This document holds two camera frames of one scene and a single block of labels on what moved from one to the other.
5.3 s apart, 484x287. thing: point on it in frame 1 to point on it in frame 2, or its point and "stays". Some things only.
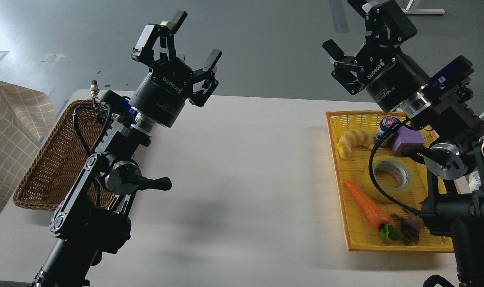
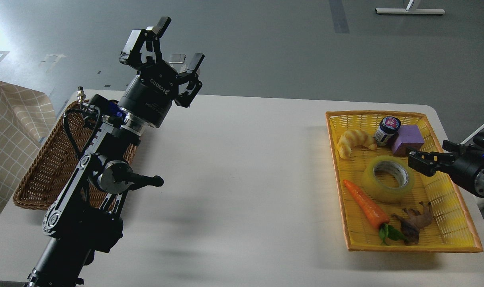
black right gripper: (389, 77) to (469, 160)
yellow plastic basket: (383, 182) stays
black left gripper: (161, 95) to (149, 95)
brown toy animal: (411, 224) stays
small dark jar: (385, 123) stays
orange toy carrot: (376, 217) stays
